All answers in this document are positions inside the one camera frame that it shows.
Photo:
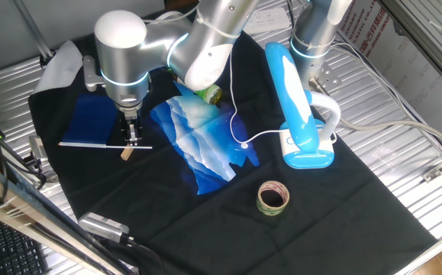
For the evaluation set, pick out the blue flag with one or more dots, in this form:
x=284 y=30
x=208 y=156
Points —
x=91 y=118

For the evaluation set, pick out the silver finned device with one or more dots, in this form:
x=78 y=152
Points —
x=102 y=226

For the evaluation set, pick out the black keyboard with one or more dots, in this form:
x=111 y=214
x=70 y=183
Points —
x=14 y=252

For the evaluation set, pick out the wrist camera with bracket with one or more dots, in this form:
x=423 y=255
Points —
x=91 y=74

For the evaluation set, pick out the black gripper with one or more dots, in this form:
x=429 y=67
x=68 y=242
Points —
x=132 y=119

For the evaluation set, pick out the light grey cloth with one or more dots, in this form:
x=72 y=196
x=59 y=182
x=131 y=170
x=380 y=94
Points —
x=62 y=66

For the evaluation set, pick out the grey frame post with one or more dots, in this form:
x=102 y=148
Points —
x=33 y=30

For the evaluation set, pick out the white power strip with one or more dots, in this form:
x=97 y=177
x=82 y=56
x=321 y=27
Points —
x=266 y=21

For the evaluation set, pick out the cardboard box with red print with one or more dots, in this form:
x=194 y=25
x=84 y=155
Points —
x=407 y=65

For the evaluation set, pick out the blue and white desk lamp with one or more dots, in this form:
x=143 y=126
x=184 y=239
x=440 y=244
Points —
x=301 y=126

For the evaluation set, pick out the small wooden block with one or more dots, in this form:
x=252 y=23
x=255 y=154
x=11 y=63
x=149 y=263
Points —
x=126 y=154

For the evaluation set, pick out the tape roll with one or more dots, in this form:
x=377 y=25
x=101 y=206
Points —
x=278 y=210

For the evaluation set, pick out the aluminium frame bar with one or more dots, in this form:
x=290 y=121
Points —
x=33 y=217

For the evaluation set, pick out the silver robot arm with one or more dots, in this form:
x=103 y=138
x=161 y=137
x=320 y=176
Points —
x=121 y=57

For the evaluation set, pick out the black cloth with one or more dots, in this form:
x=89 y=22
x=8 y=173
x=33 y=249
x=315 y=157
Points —
x=205 y=229

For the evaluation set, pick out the green tea bottle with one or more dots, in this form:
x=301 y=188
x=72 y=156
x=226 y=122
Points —
x=211 y=94

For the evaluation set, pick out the blue mountain print sheet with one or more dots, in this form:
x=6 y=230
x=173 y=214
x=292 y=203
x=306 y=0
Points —
x=201 y=145

